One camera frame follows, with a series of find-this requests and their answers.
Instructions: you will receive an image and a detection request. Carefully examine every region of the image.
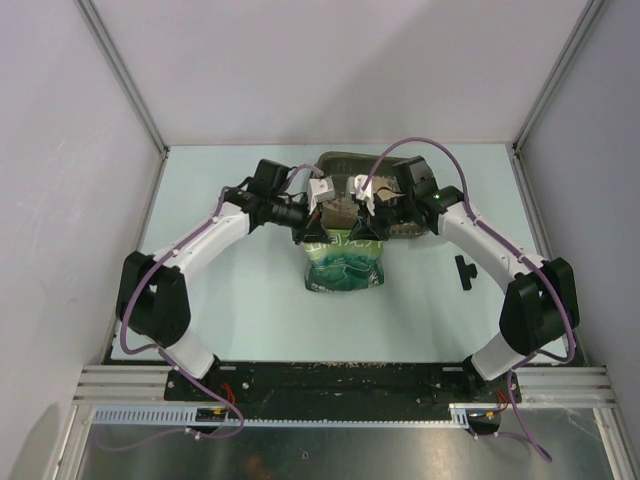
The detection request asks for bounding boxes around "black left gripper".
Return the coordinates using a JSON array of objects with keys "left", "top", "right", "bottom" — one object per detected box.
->
[{"left": 268, "top": 195, "right": 331, "bottom": 245}]

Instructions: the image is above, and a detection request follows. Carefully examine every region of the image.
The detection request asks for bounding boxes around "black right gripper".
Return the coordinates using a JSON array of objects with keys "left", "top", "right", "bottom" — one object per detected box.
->
[{"left": 350, "top": 191, "right": 415, "bottom": 241}]

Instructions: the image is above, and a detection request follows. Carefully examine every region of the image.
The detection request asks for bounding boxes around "green litter bag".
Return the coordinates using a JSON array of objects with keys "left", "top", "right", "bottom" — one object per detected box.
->
[{"left": 303, "top": 226, "right": 385, "bottom": 293}]

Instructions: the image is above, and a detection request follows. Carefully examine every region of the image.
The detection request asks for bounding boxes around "black bag clip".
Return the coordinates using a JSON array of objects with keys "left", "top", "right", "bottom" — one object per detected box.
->
[{"left": 454, "top": 255, "right": 478, "bottom": 291}]

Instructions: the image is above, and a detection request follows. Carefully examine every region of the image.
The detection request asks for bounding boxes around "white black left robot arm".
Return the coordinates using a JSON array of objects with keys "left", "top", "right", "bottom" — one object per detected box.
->
[{"left": 116, "top": 159, "right": 335, "bottom": 400}]

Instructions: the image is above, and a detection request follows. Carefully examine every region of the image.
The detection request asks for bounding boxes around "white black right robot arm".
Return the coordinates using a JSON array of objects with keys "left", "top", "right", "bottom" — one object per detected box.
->
[{"left": 347, "top": 156, "right": 580, "bottom": 401}]

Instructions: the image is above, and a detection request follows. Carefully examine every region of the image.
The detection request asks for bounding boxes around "beige cat litter pile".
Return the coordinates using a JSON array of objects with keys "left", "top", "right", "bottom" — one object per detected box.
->
[{"left": 322, "top": 174, "right": 400, "bottom": 230}]

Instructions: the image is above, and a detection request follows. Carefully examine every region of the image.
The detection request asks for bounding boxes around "dark grey litter box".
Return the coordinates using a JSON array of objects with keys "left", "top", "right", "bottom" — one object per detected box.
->
[{"left": 314, "top": 150, "right": 441, "bottom": 240}]

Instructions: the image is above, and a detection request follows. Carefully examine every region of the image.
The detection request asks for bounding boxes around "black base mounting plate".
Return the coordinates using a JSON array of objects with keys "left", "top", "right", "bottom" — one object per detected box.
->
[{"left": 164, "top": 360, "right": 521, "bottom": 405}]

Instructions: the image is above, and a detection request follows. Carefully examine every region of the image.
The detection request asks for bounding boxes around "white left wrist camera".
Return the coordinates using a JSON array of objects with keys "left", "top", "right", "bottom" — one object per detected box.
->
[{"left": 306, "top": 177, "right": 335, "bottom": 213}]

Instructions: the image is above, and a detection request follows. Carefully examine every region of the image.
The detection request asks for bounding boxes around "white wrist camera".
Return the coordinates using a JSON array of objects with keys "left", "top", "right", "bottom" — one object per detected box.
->
[
  {"left": 306, "top": 177, "right": 335, "bottom": 213},
  {"left": 346, "top": 174, "right": 375, "bottom": 220}
]

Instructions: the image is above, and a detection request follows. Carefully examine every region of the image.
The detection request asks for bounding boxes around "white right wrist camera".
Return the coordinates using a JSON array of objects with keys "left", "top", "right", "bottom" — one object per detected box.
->
[{"left": 346, "top": 174, "right": 375, "bottom": 220}]

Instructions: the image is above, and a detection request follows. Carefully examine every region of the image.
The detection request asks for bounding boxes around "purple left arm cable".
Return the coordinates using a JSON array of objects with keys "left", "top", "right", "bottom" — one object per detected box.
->
[{"left": 121, "top": 164, "right": 326, "bottom": 441}]

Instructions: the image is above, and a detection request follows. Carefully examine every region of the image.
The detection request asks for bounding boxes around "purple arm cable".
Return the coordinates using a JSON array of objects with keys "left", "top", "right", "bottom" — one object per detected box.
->
[
  {"left": 121, "top": 164, "right": 326, "bottom": 441},
  {"left": 360, "top": 137, "right": 579, "bottom": 464}
]

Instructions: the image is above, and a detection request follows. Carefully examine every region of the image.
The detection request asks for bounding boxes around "white slotted cable duct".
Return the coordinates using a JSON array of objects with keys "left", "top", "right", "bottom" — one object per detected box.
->
[{"left": 93, "top": 404, "right": 494, "bottom": 428}]

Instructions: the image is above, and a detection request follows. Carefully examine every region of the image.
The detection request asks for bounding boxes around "aluminium frame rail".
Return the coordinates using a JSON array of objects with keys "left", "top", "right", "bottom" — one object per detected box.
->
[{"left": 73, "top": 365, "right": 617, "bottom": 408}]

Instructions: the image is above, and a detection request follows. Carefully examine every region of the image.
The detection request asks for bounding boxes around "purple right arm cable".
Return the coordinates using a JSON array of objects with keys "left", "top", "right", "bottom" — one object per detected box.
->
[{"left": 360, "top": 137, "right": 579, "bottom": 464}]

